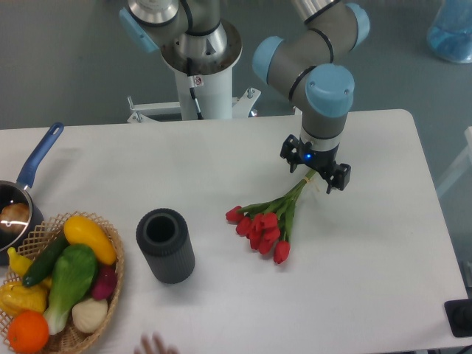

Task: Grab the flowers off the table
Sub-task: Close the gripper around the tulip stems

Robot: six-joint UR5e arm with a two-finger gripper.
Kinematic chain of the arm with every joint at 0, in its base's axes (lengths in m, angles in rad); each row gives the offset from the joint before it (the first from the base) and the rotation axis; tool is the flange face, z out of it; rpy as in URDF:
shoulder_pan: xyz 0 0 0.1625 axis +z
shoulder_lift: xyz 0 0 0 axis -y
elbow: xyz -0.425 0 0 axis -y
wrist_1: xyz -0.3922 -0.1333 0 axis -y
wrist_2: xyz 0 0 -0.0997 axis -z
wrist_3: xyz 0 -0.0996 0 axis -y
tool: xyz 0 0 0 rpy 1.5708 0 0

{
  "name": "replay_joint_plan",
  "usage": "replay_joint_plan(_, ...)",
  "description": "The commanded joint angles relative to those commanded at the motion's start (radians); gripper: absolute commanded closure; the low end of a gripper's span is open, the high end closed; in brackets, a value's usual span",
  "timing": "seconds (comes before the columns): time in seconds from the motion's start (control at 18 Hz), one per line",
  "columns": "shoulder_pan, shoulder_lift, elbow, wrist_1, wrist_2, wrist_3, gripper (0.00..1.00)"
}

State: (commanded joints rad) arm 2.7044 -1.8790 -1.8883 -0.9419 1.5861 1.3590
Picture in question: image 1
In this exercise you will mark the yellow squash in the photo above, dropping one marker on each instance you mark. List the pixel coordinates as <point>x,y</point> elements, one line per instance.
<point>81,230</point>

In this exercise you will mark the orange fruit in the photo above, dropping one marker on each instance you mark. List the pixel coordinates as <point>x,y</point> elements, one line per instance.
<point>28,332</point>

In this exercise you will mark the green cucumber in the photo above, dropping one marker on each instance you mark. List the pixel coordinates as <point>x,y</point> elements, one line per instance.
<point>44,263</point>

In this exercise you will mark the white frame at right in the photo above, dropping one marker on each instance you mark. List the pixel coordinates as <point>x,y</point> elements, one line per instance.
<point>457,168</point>

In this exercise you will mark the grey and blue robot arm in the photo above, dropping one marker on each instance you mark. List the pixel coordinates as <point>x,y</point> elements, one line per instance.
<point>304,70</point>

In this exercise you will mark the white garlic bulb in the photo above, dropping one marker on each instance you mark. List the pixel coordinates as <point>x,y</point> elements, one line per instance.
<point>89,314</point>

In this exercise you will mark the dark grey ribbed vase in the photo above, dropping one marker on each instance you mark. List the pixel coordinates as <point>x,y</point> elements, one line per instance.
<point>163,237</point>

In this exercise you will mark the green bok choy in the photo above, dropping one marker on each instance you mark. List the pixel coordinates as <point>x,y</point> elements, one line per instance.
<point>72,276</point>

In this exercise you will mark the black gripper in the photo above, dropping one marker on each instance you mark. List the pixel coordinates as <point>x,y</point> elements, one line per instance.
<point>297,152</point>

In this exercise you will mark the blurred human hand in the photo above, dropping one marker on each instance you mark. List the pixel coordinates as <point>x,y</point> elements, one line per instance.
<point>154,344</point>

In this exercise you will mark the brown bread in pan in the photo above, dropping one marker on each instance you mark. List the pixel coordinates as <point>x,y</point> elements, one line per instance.
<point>14,218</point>

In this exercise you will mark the yellow bell pepper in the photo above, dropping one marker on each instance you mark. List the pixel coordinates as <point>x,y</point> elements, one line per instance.
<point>15,298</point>

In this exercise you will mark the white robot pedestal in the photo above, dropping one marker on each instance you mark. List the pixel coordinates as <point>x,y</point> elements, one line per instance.
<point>203,72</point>

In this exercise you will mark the woven wicker basket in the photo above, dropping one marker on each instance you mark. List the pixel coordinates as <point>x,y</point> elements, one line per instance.
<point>69,340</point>

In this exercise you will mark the blue handled saucepan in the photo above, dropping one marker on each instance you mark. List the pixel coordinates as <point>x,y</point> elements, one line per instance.
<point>18,191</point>

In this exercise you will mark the red tulip bouquet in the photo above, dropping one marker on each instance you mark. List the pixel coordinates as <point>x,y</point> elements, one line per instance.
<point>268,225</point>

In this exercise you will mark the yellow banana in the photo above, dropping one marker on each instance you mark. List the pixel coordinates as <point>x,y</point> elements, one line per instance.
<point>19,264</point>

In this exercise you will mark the black device at table edge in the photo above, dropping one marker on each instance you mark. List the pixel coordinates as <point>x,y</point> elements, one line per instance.
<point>459,317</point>

